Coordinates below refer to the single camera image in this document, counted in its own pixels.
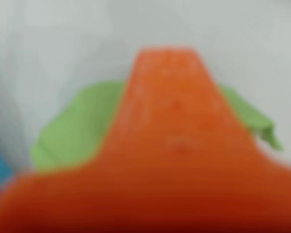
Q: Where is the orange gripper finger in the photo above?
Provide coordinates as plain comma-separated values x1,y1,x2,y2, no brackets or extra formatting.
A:
0,46,291,233

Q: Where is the green paper wad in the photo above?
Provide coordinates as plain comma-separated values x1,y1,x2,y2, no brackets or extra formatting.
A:
30,81,284,174

